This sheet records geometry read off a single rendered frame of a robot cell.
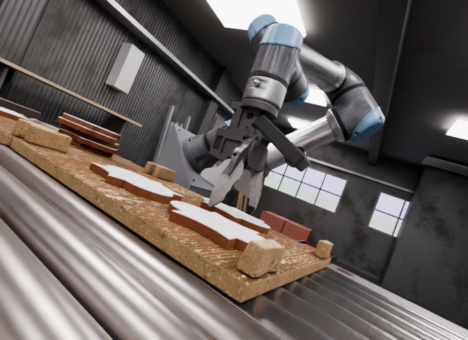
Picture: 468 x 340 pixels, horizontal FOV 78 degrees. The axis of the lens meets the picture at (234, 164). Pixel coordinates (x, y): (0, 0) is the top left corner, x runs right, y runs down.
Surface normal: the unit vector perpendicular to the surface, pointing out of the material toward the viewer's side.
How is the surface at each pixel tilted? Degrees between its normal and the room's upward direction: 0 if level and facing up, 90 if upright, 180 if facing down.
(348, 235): 90
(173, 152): 90
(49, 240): 49
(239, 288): 90
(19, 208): 40
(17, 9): 90
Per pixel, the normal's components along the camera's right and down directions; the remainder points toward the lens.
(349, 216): -0.40, -0.21
